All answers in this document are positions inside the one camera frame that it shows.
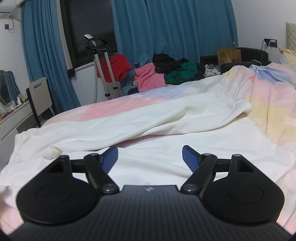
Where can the black armchair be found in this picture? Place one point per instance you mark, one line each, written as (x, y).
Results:
(250, 56)

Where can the green garment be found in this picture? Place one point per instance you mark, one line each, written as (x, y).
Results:
(185, 73)

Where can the blue curtain left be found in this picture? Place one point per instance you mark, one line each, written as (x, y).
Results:
(43, 51)

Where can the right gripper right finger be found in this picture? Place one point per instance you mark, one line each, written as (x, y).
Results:
(233, 190)

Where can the black garment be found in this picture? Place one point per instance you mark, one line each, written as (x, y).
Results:
(164, 64)

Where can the blue curtain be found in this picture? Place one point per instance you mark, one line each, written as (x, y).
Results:
(181, 29)
(43, 51)

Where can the garment steamer stand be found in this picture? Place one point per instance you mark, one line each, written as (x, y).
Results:
(96, 45)

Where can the white air conditioner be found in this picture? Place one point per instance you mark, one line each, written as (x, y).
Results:
(10, 8)

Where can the white sweatpants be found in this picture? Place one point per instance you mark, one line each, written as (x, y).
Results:
(150, 141)

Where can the white black chair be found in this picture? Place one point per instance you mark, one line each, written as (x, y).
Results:
(40, 100)

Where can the brown paper bag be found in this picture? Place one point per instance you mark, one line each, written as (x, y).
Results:
(228, 55)

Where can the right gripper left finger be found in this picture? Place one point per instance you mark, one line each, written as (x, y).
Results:
(67, 190)

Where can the dark window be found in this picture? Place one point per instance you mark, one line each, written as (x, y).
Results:
(81, 17)

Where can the wall power outlet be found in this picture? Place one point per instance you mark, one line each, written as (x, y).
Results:
(271, 42)

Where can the white vanity desk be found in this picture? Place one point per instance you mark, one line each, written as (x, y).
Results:
(17, 122)

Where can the blue curtain right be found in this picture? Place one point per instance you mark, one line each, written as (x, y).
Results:
(181, 29)

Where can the pink garment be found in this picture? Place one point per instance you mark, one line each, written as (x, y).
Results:
(146, 78)

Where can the red garment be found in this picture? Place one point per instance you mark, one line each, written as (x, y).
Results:
(119, 65)

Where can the wavy frame mirror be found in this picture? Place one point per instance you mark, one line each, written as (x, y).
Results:
(9, 89)

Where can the pastel tie-dye bed sheet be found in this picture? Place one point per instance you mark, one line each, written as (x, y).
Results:
(270, 91)

